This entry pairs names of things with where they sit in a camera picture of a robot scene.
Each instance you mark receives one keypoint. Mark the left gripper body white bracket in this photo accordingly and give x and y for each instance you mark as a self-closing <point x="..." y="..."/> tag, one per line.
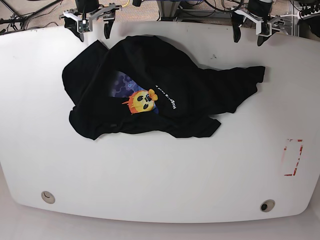
<point x="277" y="21"/>

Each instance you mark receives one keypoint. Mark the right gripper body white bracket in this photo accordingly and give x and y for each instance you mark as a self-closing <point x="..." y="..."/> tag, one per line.
<point x="91" y="11"/>

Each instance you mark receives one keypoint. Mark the black printed T-shirt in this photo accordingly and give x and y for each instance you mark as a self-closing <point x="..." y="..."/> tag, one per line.
<point x="145" y="84"/>

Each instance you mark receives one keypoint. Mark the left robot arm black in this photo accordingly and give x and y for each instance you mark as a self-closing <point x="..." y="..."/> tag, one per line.
<point x="258" y="12"/>

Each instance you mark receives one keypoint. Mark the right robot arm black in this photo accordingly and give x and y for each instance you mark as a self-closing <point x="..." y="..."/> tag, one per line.
<point x="79" y="20"/>

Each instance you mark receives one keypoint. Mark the black tripod legs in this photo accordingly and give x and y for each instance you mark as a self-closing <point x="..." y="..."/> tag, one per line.
<point x="19" y="22"/>

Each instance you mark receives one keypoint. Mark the red tape rectangle marking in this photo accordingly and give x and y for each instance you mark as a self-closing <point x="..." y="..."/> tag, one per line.
<point x="291" y="156"/>

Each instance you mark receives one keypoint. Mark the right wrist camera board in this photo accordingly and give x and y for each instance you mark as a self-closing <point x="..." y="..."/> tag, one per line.
<point x="84" y="26"/>

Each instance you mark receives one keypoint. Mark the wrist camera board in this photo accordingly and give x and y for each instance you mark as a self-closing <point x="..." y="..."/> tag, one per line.
<point x="84" y="26"/>
<point x="266" y="29"/>

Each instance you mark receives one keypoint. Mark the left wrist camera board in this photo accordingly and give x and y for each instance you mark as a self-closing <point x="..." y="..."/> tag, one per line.
<point x="266" y="29"/>

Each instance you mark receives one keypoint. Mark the aluminium frame post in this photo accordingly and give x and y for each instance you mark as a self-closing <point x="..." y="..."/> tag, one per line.
<point x="168" y="9"/>

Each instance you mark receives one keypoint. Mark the right table cable grommet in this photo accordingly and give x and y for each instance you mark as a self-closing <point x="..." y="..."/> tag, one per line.
<point x="267" y="205"/>

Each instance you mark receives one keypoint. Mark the table cable grommet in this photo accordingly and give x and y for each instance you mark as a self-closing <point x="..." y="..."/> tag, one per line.
<point x="267" y="205"/>
<point x="48" y="197"/>

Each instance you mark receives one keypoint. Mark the left table cable grommet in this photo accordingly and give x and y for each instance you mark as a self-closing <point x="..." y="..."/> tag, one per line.
<point x="48" y="197"/>

